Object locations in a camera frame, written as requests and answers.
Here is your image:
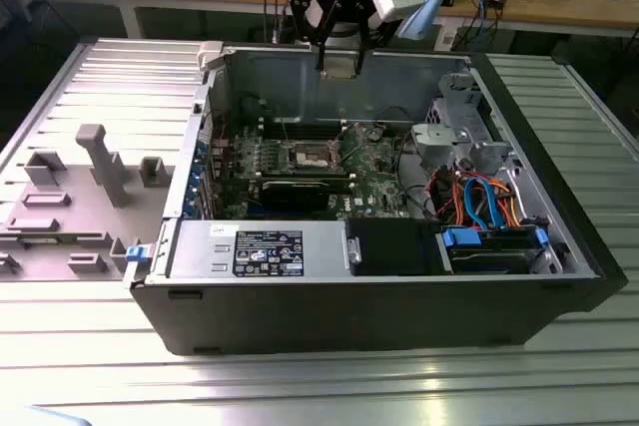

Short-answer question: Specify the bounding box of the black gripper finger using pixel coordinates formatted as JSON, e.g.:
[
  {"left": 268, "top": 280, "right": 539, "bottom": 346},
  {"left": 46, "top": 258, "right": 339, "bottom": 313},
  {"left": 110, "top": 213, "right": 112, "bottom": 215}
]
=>
[
  {"left": 291, "top": 0, "right": 345, "bottom": 72},
  {"left": 348, "top": 0, "right": 374, "bottom": 76}
]

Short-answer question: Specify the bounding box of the silver CPU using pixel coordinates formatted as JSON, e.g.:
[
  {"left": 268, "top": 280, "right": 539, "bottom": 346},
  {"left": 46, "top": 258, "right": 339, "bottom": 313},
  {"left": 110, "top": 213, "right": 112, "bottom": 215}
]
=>
[{"left": 321, "top": 57, "right": 358, "bottom": 81}]

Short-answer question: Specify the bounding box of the metal socket cover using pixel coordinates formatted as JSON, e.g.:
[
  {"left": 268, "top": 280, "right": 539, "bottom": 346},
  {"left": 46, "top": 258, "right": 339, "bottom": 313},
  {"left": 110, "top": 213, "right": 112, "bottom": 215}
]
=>
[{"left": 326, "top": 121, "right": 363, "bottom": 172}]

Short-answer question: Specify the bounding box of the CPU socket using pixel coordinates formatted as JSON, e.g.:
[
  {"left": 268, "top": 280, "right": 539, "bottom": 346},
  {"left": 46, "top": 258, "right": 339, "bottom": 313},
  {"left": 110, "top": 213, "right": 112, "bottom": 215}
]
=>
[{"left": 282, "top": 139, "right": 346, "bottom": 173}]

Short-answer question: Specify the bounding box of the white power strip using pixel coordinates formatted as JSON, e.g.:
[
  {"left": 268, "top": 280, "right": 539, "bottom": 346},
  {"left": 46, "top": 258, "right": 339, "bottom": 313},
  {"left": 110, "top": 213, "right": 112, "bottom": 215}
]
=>
[{"left": 432, "top": 21, "right": 463, "bottom": 52}]

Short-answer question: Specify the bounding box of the pale grey case latch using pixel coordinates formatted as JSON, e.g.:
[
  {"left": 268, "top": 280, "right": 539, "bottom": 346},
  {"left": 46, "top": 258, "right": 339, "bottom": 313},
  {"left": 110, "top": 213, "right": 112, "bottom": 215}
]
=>
[{"left": 196, "top": 40, "right": 227, "bottom": 72}]

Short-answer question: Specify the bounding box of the silver drive cage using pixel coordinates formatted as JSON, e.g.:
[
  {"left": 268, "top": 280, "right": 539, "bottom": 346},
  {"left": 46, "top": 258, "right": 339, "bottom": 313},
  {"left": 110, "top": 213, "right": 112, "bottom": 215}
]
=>
[{"left": 409, "top": 71, "right": 523, "bottom": 171}]

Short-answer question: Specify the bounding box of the green motherboard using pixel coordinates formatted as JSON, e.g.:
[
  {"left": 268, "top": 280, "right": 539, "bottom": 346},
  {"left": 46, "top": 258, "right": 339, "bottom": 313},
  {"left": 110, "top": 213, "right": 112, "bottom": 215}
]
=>
[{"left": 209, "top": 116, "right": 428, "bottom": 221}]

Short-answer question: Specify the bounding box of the black graphics card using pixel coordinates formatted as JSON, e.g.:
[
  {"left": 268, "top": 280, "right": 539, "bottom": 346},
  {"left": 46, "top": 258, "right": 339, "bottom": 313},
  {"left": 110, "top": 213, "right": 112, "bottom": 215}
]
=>
[{"left": 258, "top": 178, "right": 331, "bottom": 213}]

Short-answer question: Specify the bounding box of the hard disk in blue carrier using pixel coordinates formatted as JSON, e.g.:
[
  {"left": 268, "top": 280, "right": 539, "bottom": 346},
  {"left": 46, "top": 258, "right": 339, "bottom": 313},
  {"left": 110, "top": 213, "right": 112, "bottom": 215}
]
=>
[{"left": 437, "top": 224, "right": 553, "bottom": 276}]

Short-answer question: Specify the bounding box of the grey power supply unit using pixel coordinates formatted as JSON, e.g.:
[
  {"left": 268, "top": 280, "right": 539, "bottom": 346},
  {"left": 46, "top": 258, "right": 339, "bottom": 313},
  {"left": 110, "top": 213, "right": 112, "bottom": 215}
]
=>
[{"left": 167, "top": 218, "right": 351, "bottom": 281}]

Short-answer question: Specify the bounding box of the blue case latch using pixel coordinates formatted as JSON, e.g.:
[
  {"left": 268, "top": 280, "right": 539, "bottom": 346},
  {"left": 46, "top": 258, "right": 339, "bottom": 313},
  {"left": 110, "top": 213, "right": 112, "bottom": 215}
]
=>
[{"left": 126, "top": 243, "right": 152, "bottom": 264}]

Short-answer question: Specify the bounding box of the black PC case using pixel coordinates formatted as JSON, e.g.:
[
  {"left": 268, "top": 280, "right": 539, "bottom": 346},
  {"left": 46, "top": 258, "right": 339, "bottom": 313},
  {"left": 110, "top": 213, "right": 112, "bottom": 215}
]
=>
[{"left": 122, "top": 40, "right": 629, "bottom": 358}]

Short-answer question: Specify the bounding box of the grey parts rack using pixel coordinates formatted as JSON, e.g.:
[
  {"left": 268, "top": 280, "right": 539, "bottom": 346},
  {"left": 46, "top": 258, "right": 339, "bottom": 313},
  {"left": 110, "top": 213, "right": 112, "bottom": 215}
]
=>
[{"left": 0, "top": 123, "right": 177, "bottom": 283}]

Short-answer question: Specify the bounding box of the pale blue object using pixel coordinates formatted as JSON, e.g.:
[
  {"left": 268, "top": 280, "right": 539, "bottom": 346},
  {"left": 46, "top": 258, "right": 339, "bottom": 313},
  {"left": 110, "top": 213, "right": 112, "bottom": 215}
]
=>
[{"left": 27, "top": 404, "right": 94, "bottom": 426}]

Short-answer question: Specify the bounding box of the blue network cable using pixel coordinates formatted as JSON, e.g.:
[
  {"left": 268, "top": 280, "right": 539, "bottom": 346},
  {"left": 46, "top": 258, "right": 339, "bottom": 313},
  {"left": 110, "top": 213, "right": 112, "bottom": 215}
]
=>
[{"left": 473, "top": 0, "right": 490, "bottom": 43}]

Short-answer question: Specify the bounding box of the red wire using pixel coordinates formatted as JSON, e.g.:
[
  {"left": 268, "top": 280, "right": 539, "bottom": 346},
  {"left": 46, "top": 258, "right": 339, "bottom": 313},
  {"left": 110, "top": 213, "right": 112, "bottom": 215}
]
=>
[{"left": 423, "top": 166, "right": 455, "bottom": 221}]

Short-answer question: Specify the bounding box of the blue wire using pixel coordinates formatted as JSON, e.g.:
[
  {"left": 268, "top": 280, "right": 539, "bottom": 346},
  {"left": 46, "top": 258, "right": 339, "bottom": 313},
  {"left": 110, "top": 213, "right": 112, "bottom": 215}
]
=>
[{"left": 462, "top": 177, "right": 506, "bottom": 231}]

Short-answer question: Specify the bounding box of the orange wire bundle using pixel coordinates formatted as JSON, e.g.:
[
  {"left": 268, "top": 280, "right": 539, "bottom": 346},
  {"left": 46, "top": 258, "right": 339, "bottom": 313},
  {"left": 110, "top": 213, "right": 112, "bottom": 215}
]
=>
[{"left": 432, "top": 171, "right": 525, "bottom": 230}]

